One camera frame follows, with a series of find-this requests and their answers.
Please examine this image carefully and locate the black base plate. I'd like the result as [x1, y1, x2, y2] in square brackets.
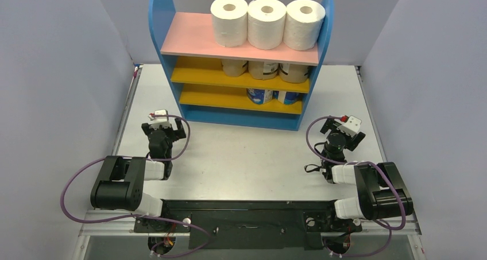
[134, 200, 362, 250]

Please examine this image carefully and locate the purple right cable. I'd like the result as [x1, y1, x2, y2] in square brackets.
[306, 115, 407, 258]

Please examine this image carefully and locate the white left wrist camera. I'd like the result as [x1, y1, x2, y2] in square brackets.
[148, 109, 171, 129]

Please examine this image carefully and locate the brown printed paper roll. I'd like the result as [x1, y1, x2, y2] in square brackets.
[221, 59, 248, 77]

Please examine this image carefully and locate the blue shelf with coloured boards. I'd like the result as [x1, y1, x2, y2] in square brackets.
[148, 0, 335, 130]

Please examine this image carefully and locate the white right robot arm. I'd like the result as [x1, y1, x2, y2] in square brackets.
[319, 117, 413, 230]

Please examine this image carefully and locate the white roll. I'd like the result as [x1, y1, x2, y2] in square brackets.
[248, 0, 287, 50]
[210, 0, 248, 48]
[283, 0, 326, 51]

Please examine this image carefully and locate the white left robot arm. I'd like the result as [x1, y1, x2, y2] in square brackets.
[90, 118, 188, 231]

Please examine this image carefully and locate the blue roll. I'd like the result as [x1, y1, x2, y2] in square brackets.
[273, 91, 301, 105]
[246, 88, 273, 104]

